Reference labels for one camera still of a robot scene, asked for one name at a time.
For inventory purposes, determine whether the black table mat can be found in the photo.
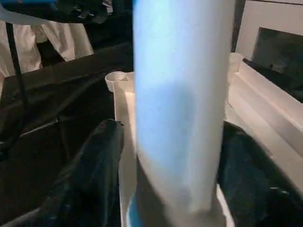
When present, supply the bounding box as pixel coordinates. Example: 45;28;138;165
0;42;303;213

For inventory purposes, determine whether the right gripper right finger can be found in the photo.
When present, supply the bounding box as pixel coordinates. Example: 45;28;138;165
216;122;303;227

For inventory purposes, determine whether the white plastic table leg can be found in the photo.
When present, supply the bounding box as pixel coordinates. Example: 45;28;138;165
132;0;236;227

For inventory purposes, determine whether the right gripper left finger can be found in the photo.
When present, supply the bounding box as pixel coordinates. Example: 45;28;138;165
23;119;125;227

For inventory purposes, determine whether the grey curtain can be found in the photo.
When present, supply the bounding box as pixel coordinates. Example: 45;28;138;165
0;20;94;78

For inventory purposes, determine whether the white cabinet with glass doors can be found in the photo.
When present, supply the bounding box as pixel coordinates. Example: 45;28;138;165
233;0;303;104

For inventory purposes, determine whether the white plastic table top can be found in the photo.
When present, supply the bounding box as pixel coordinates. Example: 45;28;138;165
105;52;303;227

